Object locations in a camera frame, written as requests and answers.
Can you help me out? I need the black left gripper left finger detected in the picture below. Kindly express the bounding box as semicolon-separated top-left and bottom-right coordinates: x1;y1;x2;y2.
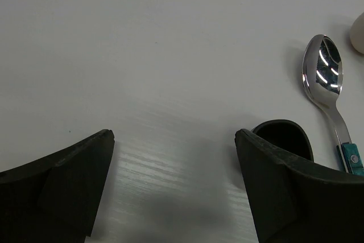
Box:
1;129;114;242

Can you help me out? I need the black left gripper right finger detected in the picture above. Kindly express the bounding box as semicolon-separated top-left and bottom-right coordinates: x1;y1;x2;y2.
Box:
235;129;363;242

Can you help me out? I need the black silicone spoon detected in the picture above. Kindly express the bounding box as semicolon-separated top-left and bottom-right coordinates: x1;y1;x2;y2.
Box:
252;120;314;162

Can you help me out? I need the silver spoon green handle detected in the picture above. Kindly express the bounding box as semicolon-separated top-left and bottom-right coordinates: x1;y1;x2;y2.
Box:
301;34;363;176

